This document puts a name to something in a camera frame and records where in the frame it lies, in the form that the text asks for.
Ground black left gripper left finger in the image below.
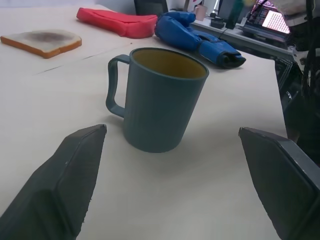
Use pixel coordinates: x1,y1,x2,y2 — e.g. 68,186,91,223
0,123,108,240

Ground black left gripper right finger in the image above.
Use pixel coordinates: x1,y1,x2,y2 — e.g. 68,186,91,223
238,126,320,240

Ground blue-grey mug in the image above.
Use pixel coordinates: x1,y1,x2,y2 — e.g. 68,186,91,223
105,47,210,154

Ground pink mug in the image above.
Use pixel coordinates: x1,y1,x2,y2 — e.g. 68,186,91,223
194,5,208,22

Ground toast slice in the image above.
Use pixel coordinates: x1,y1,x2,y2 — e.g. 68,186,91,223
0,29,83,60

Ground grey side desk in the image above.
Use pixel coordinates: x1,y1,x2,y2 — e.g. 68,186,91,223
189,18,296,61

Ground open laptop, pink screen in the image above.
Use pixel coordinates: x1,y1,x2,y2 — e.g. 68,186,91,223
241,2,294,41

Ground blue folded umbrella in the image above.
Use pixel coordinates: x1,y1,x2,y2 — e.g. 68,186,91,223
154,11,247,69

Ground red fabric pouch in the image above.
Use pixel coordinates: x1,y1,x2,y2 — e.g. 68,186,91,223
76,7,159,39

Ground dark computer monitor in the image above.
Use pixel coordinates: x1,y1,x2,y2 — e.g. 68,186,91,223
218,0,245,30

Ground black office chair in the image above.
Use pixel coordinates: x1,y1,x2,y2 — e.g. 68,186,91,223
133,0,169,17

